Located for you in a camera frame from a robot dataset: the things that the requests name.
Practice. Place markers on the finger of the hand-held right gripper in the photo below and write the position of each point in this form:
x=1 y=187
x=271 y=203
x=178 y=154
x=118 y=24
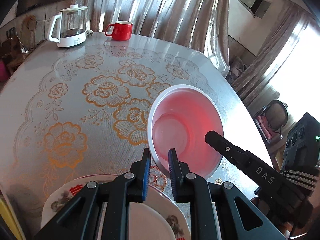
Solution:
x=225 y=147

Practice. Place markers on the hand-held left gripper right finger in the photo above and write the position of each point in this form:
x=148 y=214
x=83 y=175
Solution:
x=172 y=170

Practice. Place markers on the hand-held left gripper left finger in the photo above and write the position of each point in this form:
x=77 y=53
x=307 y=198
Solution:
x=146 y=177

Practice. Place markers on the red plastic bowl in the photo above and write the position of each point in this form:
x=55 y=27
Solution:
x=185 y=120

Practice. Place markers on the white dragon print plate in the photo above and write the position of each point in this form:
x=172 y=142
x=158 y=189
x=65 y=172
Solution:
x=62 y=200

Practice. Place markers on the person's right forearm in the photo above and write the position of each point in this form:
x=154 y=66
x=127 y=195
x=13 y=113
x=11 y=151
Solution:
x=300 y=178

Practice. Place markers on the pink cloth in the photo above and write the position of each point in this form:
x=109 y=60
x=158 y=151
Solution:
x=266 y=126

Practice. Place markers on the dark round back chair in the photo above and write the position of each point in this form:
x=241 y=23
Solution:
x=277 y=112

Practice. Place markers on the grey cloth bundle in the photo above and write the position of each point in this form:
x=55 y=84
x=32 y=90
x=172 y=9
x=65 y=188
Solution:
x=237 y=67

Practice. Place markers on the grey window curtain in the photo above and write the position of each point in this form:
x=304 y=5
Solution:
x=270 y=55

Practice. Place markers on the red mug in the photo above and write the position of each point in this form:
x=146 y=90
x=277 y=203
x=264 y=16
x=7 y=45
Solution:
x=122 y=31

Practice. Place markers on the wide grey curtain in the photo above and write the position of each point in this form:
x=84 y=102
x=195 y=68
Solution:
x=162 y=10

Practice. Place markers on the glass electric kettle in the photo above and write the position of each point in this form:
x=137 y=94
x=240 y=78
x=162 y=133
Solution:
x=70 y=41

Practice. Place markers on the white power strip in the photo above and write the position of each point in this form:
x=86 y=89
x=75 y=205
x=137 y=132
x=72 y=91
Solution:
x=25 y=50

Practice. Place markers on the pink bag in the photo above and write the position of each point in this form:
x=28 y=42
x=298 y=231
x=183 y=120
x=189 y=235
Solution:
x=2 y=71

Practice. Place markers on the carved wooden chair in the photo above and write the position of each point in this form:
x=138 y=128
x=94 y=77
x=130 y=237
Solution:
x=31 y=25

